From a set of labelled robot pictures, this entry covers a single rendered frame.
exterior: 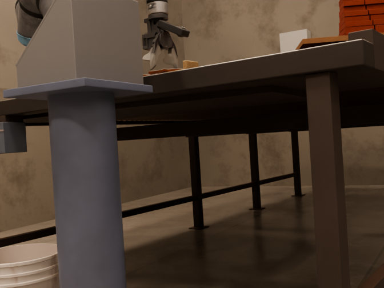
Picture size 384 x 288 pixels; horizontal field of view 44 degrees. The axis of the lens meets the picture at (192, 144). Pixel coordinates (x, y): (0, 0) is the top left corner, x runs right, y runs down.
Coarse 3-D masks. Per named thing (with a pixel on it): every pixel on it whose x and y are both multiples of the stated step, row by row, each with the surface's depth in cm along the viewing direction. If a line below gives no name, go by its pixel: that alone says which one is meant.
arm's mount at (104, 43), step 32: (64, 0) 113; (96, 0) 119; (128, 0) 131; (64, 32) 113; (96, 32) 119; (128, 32) 130; (32, 64) 119; (64, 64) 113; (96, 64) 118; (128, 64) 129
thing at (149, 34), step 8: (152, 16) 167; (160, 16) 167; (152, 24) 170; (152, 32) 170; (160, 32) 166; (168, 32) 169; (144, 40) 170; (152, 40) 168; (160, 40) 166; (168, 40) 170; (144, 48) 170; (168, 48) 170
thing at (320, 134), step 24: (312, 96) 114; (336, 96) 114; (312, 120) 114; (336, 120) 113; (312, 144) 114; (336, 144) 112; (312, 168) 114; (336, 168) 112; (336, 192) 111; (336, 216) 111; (336, 240) 112; (336, 264) 112
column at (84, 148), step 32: (32, 96) 120; (64, 96) 116; (96, 96) 118; (64, 128) 117; (96, 128) 118; (64, 160) 117; (96, 160) 117; (64, 192) 117; (96, 192) 117; (64, 224) 118; (96, 224) 117; (64, 256) 118; (96, 256) 117
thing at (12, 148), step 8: (0, 120) 186; (8, 120) 185; (16, 120) 188; (0, 128) 184; (8, 128) 184; (16, 128) 187; (24, 128) 190; (0, 136) 184; (8, 136) 184; (16, 136) 187; (24, 136) 190; (0, 144) 184; (8, 144) 184; (16, 144) 187; (24, 144) 190; (0, 152) 184; (8, 152) 184; (16, 152) 187
